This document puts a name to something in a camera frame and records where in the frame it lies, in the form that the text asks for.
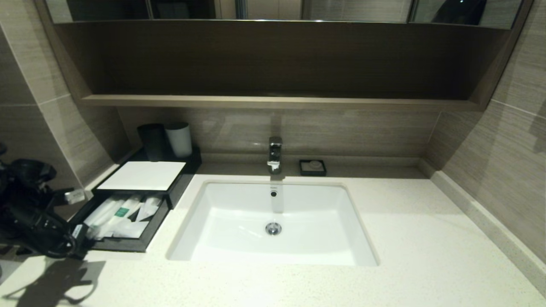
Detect long white packet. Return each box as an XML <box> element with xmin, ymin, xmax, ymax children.
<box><xmin>83</xmin><ymin>197</ymin><xmax>120</xmax><ymax>227</ymax></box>

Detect toothbrush with green label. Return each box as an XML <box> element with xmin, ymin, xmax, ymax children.
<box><xmin>93</xmin><ymin>195</ymin><xmax>144</xmax><ymax>238</ymax></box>

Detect black tray with sachets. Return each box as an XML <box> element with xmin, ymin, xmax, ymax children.
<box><xmin>68</xmin><ymin>192</ymin><xmax>173</xmax><ymax>253</ymax></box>

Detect black box with white lid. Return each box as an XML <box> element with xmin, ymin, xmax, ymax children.
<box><xmin>92</xmin><ymin>147</ymin><xmax>203</xmax><ymax>210</ymax></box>

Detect small white sachets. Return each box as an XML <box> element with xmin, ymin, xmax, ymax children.
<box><xmin>114</xmin><ymin>220</ymin><xmax>150</xmax><ymax>239</ymax></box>

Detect white packet with pink item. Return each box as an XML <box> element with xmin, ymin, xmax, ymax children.
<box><xmin>137</xmin><ymin>197</ymin><xmax>162</xmax><ymax>222</ymax></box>

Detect black cup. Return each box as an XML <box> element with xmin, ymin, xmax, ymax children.
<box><xmin>137</xmin><ymin>124</ymin><xmax>169</xmax><ymax>162</ymax></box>

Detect white cup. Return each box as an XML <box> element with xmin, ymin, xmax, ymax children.
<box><xmin>165</xmin><ymin>122</ymin><xmax>193</xmax><ymax>159</ymax></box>

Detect white ceramic sink basin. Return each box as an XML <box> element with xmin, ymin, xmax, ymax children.
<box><xmin>166</xmin><ymin>180</ymin><xmax>380</xmax><ymax>267</ymax></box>

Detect chrome faucet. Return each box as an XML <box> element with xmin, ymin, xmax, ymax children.
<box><xmin>267</xmin><ymin>136</ymin><xmax>283</xmax><ymax>174</ymax></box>

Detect black soap dish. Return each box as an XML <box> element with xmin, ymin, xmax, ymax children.
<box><xmin>299</xmin><ymin>159</ymin><xmax>327</xmax><ymax>177</ymax></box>

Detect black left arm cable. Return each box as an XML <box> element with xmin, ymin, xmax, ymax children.
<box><xmin>17</xmin><ymin>209</ymin><xmax>79</xmax><ymax>258</ymax></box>

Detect brown wooden wall shelf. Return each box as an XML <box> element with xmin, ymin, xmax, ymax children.
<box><xmin>34</xmin><ymin>19</ymin><xmax>534</xmax><ymax>112</ymax></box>

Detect wall mirror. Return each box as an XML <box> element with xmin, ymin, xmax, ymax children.
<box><xmin>45</xmin><ymin>0</ymin><xmax>525</xmax><ymax>29</ymax></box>

